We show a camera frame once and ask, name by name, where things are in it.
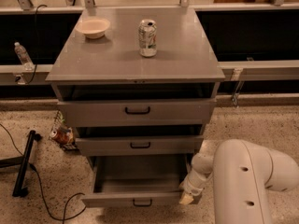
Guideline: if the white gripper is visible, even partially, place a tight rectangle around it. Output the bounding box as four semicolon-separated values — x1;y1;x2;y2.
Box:
179;169;212;205

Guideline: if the grey bottom drawer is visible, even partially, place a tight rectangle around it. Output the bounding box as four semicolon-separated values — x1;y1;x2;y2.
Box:
82;154;192;208

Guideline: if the grey drawer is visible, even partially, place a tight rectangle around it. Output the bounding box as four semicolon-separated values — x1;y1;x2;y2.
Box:
58;99;216;127
76;135;203;156
82;154;192;208

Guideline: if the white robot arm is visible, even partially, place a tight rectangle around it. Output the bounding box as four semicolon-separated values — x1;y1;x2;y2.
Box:
179;139;299;224

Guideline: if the grey middle drawer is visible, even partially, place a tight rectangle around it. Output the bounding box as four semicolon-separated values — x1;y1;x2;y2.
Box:
76;135;203;156

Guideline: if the grey drawer cabinet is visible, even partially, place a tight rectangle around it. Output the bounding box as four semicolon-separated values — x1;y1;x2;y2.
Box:
46;7;226;181

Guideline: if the grey top drawer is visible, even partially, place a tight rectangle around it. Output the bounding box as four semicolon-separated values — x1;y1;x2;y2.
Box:
58;99;216;127

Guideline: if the orange snack bag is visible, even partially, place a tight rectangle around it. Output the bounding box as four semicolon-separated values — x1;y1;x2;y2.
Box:
50;129;72;145

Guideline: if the grey metal railing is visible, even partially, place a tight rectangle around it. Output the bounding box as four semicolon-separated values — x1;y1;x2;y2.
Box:
0;60;299;86

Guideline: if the black stand leg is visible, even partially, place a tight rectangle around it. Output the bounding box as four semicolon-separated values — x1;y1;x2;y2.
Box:
0;130;41;197

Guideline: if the white green soda can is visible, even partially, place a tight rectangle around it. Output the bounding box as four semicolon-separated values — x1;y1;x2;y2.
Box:
138;19;157;57

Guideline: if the beige bowl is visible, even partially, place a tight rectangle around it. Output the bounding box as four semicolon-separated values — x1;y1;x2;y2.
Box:
75;19;110;39

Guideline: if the clear plastic water bottle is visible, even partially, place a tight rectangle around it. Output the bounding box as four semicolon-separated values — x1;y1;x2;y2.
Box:
14;42;35;71

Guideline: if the metal clamp bracket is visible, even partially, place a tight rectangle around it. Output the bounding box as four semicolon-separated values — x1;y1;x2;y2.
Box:
231;68;244;107

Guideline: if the black floor cable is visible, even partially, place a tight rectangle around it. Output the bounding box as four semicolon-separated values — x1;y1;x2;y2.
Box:
0;123;87;224

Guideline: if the black hanging cable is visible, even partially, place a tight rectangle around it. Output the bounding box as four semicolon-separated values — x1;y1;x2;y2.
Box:
25;4;49;86

